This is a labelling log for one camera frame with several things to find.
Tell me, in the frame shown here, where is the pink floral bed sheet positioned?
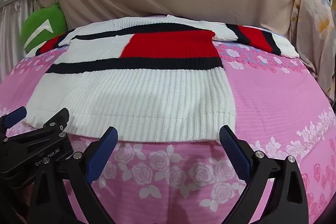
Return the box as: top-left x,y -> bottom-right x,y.
0,32 -> 336,224

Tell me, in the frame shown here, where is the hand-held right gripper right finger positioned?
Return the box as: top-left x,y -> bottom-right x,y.
219,125 -> 310,224

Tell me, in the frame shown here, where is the pale floral hanging cloth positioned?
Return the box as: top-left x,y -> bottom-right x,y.
290,0 -> 336,106

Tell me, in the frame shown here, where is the green plush pillow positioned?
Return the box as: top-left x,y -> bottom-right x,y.
20,2 -> 68,56

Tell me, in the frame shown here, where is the white red navy knit sweater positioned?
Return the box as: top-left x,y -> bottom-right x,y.
26,14 -> 301,143

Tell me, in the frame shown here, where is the white striped curtain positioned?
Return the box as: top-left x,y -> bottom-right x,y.
0,0 -> 40,90

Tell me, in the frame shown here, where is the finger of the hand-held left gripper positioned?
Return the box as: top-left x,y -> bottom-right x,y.
0,106 -> 27,136
39,108 -> 70,136

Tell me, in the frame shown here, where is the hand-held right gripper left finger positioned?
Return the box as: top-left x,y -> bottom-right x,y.
26,126 -> 118,224

